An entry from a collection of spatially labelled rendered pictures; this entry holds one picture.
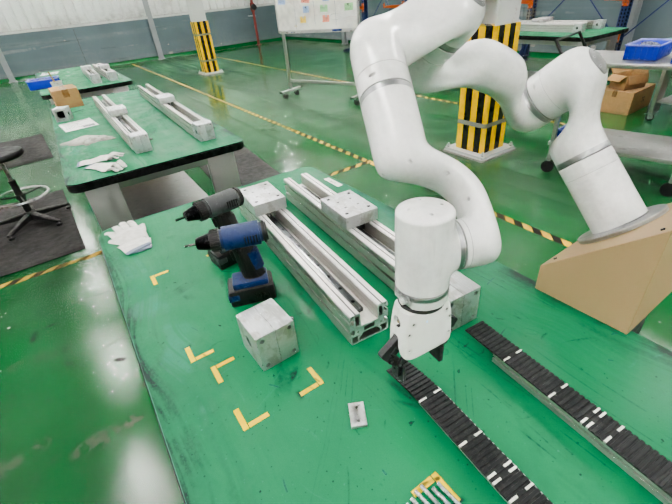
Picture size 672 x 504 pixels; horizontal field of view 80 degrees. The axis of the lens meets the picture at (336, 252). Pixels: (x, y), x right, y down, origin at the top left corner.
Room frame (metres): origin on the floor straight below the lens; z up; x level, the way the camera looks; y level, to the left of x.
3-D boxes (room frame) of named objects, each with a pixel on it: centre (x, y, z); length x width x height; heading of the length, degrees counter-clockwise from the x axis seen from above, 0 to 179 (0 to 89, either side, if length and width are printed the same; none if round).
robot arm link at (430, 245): (0.49, -0.13, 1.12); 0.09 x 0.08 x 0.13; 96
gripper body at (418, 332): (0.49, -0.13, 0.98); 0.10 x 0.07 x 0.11; 116
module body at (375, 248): (1.10, -0.05, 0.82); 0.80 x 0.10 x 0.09; 26
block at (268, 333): (0.66, 0.16, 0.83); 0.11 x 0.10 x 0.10; 123
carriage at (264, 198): (1.24, 0.23, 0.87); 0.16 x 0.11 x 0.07; 26
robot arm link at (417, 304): (0.49, -0.13, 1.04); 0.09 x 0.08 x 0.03; 116
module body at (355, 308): (1.01, 0.12, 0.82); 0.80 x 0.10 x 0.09; 26
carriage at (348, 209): (1.10, -0.05, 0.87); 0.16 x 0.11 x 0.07; 26
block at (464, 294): (0.71, -0.26, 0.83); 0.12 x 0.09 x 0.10; 116
